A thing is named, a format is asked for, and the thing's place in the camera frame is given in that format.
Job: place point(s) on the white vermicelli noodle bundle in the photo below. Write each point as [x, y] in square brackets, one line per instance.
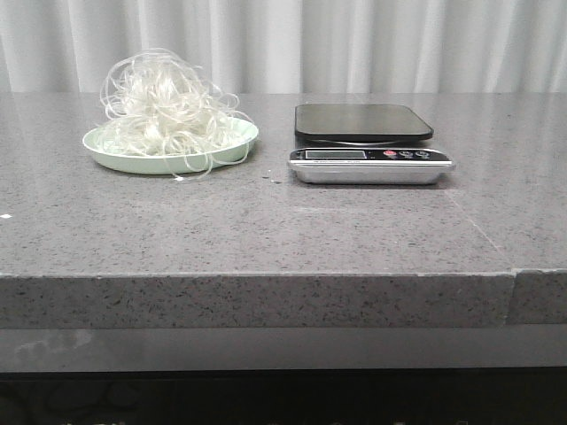
[158, 104]

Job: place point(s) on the black and silver kitchen scale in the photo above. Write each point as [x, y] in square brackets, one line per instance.
[364, 144]

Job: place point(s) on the light green round plate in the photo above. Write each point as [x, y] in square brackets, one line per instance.
[241, 143]

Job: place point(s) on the white pleated curtain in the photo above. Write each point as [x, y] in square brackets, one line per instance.
[294, 46]

